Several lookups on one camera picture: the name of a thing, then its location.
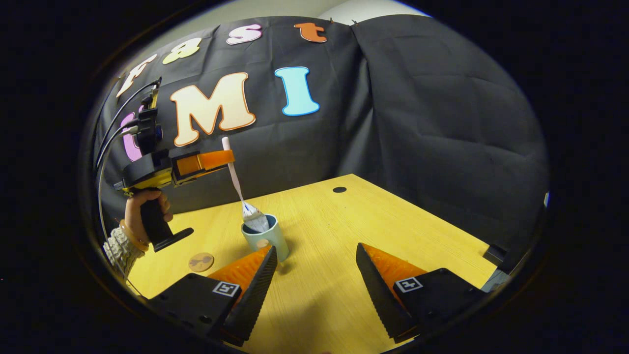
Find grey cable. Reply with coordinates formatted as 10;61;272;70
97;125;141;236

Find round wooden coaster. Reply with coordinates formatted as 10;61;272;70
188;252;215;273

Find pale blue cup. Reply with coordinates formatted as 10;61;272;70
241;214;289;264

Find white toothpaste tube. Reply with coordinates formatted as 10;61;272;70
242;202;270;233

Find wooden desktop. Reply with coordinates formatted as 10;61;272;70
125;174;498;354

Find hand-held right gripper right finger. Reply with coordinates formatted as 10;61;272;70
356;242;489;344

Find black backdrop cloth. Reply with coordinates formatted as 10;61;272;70
91;14;550;256

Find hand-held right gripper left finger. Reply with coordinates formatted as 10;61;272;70
147;245;279;347

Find black cable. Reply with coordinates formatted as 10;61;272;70
93;80;160;170

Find small black box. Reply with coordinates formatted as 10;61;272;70
482;244;509;293

